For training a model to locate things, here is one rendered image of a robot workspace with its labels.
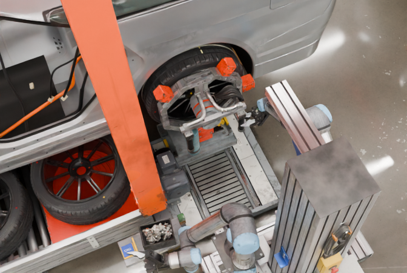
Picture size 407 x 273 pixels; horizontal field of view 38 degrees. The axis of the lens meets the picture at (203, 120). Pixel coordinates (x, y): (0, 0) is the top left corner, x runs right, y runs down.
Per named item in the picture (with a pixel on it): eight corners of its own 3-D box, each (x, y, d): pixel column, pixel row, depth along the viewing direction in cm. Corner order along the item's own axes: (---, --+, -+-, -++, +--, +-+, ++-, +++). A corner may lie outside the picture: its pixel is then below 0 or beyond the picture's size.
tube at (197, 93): (199, 94, 353) (198, 84, 344) (212, 119, 344) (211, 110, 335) (172, 104, 350) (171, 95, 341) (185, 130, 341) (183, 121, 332)
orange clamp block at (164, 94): (170, 86, 346) (158, 83, 340) (175, 96, 343) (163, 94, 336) (163, 93, 350) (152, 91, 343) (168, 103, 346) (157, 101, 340)
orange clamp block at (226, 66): (224, 67, 353) (232, 57, 348) (229, 77, 349) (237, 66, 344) (215, 66, 349) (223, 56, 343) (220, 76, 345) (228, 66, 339)
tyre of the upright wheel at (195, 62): (249, 39, 384) (172, 22, 338) (264, 66, 373) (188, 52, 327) (192, 102, 420) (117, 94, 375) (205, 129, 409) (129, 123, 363)
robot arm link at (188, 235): (235, 190, 266) (171, 230, 296) (240, 212, 260) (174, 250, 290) (253, 194, 273) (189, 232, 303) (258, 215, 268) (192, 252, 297)
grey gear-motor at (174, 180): (172, 153, 435) (168, 131, 404) (194, 201, 415) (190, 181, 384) (149, 162, 432) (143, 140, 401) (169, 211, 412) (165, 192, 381)
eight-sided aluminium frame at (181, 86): (237, 104, 395) (238, 57, 348) (241, 112, 392) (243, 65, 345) (163, 133, 386) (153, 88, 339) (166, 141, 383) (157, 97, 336)
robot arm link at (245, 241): (251, 249, 310) (254, 212, 263) (257, 276, 302) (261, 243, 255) (229, 253, 309) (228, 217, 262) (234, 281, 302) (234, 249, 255)
